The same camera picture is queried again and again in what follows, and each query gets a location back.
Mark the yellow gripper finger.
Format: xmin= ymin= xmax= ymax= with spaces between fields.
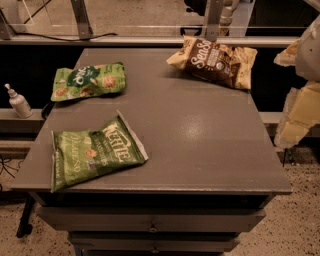
xmin=274 ymin=81 xmax=320 ymax=149
xmin=274 ymin=40 xmax=299 ymax=67

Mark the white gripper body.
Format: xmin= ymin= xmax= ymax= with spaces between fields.
xmin=295 ymin=15 xmax=320 ymax=82

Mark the green rice chip bag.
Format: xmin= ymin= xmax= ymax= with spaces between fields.
xmin=51 ymin=62 xmax=126 ymax=102

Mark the brown Sensible chip bag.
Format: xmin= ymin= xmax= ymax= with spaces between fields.
xmin=167 ymin=36 xmax=257 ymax=90

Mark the green Kettle chip bag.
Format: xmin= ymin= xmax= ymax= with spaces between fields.
xmin=51 ymin=113 xmax=148 ymax=192

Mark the grey drawer cabinet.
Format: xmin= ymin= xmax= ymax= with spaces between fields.
xmin=13 ymin=48 xmax=291 ymax=256

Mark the top drawer round knob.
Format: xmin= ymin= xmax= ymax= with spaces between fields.
xmin=148 ymin=225 xmax=159 ymax=233

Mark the drawer round knob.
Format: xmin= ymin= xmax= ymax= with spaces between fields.
xmin=148 ymin=225 xmax=159 ymax=233
xmin=150 ymin=247 xmax=160 ymax=254

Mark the white pump bottle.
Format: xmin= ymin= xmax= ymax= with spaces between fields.
xmin=4 ymin=84 xmax=33 ymax=119

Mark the metal frame post right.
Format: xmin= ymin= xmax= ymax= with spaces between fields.
xmin=205 ymin=0 xmax=223 ymax=41

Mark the metal frame post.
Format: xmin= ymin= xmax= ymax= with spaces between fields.
xmin=71 ymin=0 xmax=93 ymax=40
xmin=205 ymin=0 xmax=223 ymax=41

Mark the metal frame post left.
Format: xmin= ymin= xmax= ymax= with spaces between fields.
xmin=71 ymin=0 xmax=93 ymax=40

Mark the black cable on ledge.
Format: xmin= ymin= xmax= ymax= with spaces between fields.
xmin=7 ymin=23 xmax=118 ymax=42

